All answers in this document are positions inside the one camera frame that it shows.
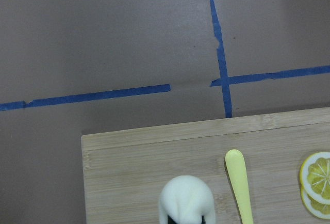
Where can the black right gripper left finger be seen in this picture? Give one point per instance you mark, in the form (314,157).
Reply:
(170,220)

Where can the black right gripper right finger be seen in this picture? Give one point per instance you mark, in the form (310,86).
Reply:
(205,220)

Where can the wooden cutting board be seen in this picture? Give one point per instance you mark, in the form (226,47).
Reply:
(124,171)

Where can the yellow plastic knife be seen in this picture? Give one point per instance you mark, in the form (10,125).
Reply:
(237,172)

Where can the hidden lemon slice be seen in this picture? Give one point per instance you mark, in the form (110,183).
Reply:
(316,208)

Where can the upper lemon slice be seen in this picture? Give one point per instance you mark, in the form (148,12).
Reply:
(314,176)

